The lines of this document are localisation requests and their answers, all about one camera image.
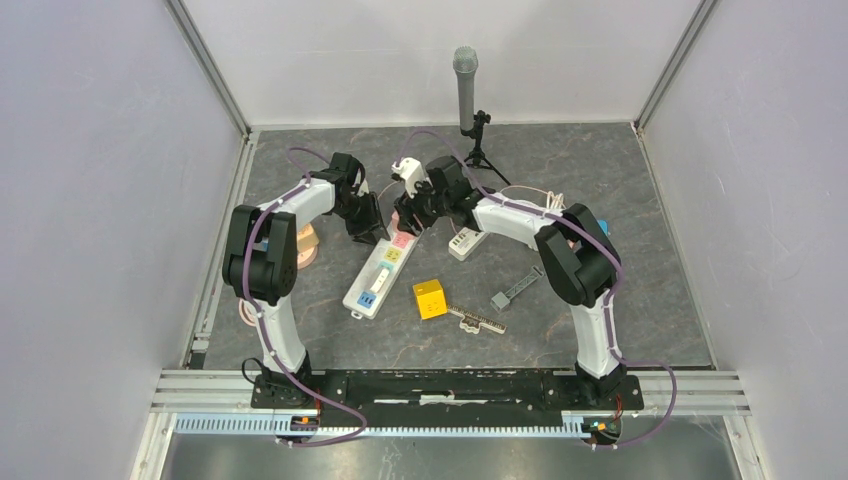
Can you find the pink round socket base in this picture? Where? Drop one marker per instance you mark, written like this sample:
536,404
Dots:
306,257

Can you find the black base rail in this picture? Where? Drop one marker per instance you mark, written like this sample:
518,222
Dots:
448,398

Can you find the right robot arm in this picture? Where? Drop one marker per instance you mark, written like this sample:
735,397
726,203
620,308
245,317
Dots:
581,265

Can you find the grey plastic bracket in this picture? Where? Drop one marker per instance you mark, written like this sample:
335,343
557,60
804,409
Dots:
502,300

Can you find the white plug adapter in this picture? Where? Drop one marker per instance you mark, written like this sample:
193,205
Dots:
379,280

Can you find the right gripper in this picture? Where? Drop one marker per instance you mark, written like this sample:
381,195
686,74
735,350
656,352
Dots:
407,207

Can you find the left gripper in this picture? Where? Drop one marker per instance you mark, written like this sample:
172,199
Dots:
372,224

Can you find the grey microphone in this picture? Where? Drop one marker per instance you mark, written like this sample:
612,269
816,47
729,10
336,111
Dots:
465,64

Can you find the beige cube socket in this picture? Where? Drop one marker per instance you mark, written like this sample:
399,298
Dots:
306,238

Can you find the long white power strip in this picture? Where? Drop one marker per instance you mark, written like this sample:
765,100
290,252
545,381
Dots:
393,254

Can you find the small white power strip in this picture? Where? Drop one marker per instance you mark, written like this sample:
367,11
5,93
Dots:
465,242

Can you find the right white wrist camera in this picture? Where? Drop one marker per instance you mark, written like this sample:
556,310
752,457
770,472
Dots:
410,172

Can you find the yellow cube socket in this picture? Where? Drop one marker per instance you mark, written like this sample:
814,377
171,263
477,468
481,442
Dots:
430,299

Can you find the pink cube socket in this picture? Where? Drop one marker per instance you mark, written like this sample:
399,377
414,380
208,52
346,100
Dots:
407,223

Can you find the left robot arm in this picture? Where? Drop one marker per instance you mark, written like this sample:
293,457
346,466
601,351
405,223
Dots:
260,261

